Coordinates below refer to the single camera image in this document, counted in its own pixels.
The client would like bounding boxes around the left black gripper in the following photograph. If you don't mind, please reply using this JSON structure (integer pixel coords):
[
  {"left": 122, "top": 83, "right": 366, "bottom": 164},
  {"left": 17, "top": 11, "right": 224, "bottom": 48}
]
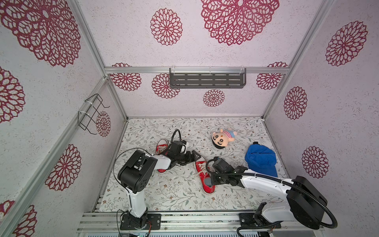
[{"left": 176, "top": 150, "right": 201, "bottom": 166}]

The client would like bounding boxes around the blue cap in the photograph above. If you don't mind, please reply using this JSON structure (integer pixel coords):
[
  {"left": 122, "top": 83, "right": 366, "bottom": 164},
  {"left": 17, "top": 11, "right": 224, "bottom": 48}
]
[{"left": 245, "top": 142, "right": 278, "bottom": 177}]

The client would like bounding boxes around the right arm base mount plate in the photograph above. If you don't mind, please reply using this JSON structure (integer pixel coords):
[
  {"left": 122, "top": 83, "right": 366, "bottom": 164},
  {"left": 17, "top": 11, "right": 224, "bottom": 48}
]
[{"left": 239, "top": 212, "right": 281, "bottom": 230}]

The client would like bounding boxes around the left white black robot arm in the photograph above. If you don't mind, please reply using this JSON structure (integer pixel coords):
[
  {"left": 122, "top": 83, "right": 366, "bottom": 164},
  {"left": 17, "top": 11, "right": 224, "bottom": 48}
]
[{"left": 117, "top": 129, "right": 201, "bottom": 226}]

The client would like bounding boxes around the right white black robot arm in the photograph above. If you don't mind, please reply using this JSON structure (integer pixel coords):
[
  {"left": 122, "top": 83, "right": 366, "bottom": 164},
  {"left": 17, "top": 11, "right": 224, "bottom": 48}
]
[{"left": 204, "top": 157, "right": 338, "bottom": 236}]

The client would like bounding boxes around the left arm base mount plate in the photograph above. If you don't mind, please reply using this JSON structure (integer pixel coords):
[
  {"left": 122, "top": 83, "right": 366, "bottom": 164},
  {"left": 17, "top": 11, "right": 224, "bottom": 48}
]
[{"left": 119, "top": 213, "right": 162, "bottom": 231}]

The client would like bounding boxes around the cartoon boy plush doll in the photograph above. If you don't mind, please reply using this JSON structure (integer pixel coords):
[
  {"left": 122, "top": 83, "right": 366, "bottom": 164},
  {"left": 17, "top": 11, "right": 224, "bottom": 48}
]
[{"left": 211, "top": 128, "right": 237, "bottom": 150}]

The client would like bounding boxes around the grey metal wall shelf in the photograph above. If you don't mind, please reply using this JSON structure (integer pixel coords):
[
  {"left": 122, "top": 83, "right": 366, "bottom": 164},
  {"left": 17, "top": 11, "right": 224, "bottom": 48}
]
[{"left": 169, "top": 68, "right": 246, "bottom": 89}]

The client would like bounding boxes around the red canvas sneaker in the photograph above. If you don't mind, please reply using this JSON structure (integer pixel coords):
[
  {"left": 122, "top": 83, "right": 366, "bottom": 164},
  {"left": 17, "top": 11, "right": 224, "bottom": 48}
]
[
  {"left": 156, "top": 139, "right": 169, "bottom": 155},
  {"left": 194, "top": 157, "right": 216, "bottom": 195}
]

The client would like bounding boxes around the light blue insole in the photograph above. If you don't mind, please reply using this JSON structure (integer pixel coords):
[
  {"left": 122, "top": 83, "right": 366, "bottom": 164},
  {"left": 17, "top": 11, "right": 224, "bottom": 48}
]
[{"left": 204, "top": 177, "right": 213, "bottom": 188}]

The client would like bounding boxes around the black wire wall rack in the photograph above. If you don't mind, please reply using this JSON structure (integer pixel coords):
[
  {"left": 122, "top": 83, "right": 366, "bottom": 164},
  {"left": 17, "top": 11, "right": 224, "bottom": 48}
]
[{"left": 77, "top": 93, "right": 111, "bottom": 137}]

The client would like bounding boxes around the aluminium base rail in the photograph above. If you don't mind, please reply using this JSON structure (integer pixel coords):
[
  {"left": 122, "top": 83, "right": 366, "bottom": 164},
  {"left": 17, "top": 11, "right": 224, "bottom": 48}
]
[{"left": 76, "top": 210, "right": 325, "bottom": 235}]

